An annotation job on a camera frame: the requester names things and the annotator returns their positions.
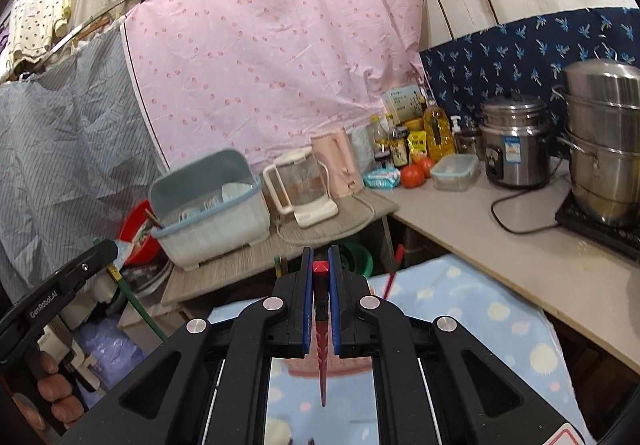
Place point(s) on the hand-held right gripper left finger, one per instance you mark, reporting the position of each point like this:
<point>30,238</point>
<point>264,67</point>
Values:
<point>307,305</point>

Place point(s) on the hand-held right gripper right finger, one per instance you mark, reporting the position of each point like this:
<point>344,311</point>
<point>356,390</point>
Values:
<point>335,305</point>

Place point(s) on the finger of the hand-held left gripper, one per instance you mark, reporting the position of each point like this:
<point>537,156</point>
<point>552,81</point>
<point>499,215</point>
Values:
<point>92,262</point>

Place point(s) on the green chopstick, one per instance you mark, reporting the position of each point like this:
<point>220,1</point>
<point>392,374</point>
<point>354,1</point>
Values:
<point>278,270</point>
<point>145,310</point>

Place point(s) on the pink perforated utensil basket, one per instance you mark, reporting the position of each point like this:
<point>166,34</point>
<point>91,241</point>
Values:
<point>350,366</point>

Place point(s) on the bright red chopstick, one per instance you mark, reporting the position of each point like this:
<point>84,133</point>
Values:
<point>392,275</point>
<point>321,375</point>

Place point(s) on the person's left hand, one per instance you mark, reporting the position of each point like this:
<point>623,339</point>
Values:
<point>60,395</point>

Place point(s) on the green plastic basin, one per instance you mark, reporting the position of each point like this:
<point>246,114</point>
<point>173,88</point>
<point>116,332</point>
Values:
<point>360,257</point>

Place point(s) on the red plastic basin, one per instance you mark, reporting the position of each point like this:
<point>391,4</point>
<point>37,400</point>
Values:
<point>137,230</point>

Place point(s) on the dark frying pan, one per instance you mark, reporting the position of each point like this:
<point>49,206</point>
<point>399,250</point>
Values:
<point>150,277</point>

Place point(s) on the grey wooden shelf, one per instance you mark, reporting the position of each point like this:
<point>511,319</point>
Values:
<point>250,265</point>

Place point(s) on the purple plastic bag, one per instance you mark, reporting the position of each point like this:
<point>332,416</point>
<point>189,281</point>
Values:
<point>110,340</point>

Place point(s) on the grey striped curtain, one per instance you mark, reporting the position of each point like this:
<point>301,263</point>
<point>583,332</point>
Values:
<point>65,150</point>

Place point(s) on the white dish drainer box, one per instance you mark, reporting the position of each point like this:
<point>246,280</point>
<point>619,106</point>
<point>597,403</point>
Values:
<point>215,230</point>

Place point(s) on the white glass kettle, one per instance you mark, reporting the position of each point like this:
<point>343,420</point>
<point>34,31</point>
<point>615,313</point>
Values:
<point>300,185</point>

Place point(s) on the wet wipes packet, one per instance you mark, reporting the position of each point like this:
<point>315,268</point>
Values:
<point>382,178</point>

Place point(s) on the blue printed tablecloth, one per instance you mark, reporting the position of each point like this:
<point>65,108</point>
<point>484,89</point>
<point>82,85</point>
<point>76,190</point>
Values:
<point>475,315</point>

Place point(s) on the pink electric kettle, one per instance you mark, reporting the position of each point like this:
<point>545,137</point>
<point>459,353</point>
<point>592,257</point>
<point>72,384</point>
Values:
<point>337,160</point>

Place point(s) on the red tomato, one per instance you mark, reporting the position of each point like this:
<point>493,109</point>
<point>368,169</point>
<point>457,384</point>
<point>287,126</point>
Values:
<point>427,165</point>
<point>412,176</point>

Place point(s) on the clear sauce bottle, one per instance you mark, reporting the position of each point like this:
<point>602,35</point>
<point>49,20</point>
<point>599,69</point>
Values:
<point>382,145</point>

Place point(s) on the dark sauce bottle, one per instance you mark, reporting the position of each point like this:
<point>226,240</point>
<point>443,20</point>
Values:
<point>399,150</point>

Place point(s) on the beige countertop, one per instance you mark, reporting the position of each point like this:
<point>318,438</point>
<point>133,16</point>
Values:
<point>500,255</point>

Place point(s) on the clear food container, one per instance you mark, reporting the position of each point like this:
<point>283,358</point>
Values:
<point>455,172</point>

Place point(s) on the yellow seasoning packet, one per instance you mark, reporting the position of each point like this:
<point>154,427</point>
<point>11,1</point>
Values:
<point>417,145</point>

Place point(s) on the cooking oil bottle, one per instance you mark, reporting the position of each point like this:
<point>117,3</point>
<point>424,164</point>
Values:
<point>440,130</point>

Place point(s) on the small steel jar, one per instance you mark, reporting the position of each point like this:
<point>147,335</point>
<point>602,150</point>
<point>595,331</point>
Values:
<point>469,142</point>

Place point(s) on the white green carton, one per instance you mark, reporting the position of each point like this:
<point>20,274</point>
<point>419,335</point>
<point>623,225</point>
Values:
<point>402,102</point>

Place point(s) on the white pump bottle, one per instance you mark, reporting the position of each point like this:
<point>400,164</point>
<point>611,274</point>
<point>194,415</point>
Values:
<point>455,125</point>

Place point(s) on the steel rice cooker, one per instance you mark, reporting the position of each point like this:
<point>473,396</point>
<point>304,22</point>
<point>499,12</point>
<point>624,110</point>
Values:
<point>517,145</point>

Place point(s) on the pink dotted curtain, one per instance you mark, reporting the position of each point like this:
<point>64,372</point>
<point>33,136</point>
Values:
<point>275,60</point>

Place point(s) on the dotted baby garment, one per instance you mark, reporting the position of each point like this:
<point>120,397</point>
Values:
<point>37,20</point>

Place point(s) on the black induction cooker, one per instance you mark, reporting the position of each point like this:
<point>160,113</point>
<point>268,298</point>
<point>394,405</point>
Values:
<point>600,235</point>

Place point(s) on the navy floral cloth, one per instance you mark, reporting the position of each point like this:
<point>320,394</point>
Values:
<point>500,65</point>

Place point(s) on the steel steamer pot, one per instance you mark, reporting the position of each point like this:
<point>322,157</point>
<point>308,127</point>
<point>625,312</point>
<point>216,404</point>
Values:
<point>605,145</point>

